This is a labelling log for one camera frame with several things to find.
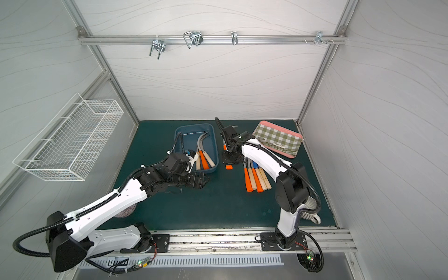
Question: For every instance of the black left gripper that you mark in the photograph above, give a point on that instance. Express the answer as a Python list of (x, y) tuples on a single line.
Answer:
[(195, 178)]

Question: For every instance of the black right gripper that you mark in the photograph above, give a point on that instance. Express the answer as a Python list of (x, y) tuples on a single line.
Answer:
[(229, 156)]

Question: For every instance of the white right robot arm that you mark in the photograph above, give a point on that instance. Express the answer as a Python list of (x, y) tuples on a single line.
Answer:
[(293, 193)]

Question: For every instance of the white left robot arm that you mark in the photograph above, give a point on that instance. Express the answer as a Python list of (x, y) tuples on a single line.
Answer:
[(78, 237)]

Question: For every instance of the blue plastic storage box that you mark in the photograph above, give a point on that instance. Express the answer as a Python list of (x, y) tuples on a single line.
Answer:
[(190, 136)]

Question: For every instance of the pink tray with checkered cloth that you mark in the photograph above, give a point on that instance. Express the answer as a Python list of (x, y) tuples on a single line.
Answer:
[(278, 139)]

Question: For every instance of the pink striped bowl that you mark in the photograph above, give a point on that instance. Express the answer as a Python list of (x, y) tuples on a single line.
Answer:
[(126, 212)]

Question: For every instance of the grey ribbed mug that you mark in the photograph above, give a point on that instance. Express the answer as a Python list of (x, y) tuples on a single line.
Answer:
[(311, 205)]

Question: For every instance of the metal clamp hook middle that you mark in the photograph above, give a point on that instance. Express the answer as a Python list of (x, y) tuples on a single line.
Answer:
[(193, 38)]

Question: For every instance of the metal clamp hook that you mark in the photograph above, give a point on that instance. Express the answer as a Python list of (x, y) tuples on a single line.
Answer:
[(319, 40), (158, 46), (193, 38)]

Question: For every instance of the metal clamp hook left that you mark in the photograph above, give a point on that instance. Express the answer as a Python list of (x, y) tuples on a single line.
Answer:
[(158, 46)]

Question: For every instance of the white vent strip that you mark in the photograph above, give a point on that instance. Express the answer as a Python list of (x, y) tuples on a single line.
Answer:
[(183, 261)]

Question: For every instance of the metal clamp hook right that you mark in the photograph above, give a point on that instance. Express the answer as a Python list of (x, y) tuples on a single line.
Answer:
[(319, 40)]

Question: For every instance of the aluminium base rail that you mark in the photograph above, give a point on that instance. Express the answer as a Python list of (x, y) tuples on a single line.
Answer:
[(247, 241)]

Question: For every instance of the metal ring hook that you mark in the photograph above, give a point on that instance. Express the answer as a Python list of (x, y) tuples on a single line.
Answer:
[(234, 38)]

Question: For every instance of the white wire basket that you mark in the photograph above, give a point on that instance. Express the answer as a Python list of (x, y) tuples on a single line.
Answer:
[(66, 149)]

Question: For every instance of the aluminium crossbar rail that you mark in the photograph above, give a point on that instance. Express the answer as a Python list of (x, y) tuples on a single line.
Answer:
[(209, 40)]

